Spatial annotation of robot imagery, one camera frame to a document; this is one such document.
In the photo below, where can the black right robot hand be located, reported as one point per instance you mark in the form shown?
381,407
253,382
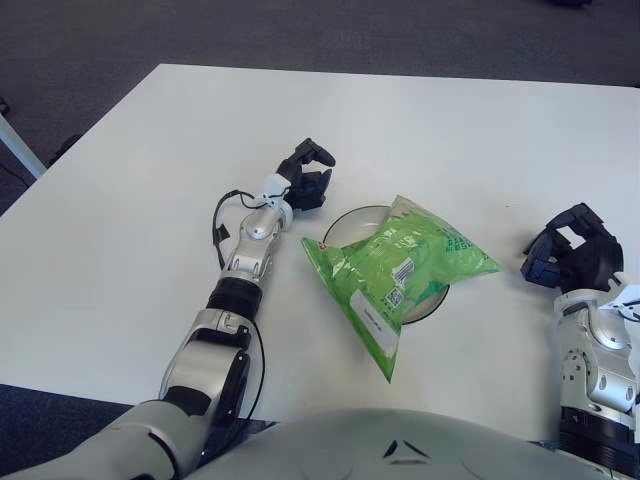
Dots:
595,260

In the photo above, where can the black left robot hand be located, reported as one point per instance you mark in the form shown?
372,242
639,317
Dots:
310,192

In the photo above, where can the green snack bag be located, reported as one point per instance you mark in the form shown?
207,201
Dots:
390,260

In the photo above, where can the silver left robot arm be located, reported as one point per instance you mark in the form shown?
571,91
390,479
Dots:
205,360

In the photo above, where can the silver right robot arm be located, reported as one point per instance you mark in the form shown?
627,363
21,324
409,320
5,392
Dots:
600,370

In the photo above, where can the white plate black rim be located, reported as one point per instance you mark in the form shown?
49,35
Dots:
357,222

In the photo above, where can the grey robot torso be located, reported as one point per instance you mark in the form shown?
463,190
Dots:
350,450

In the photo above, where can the white neighbouring table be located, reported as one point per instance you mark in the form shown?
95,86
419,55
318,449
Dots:
22,150

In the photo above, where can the black device on floor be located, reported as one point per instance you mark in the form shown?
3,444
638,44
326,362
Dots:
4,105

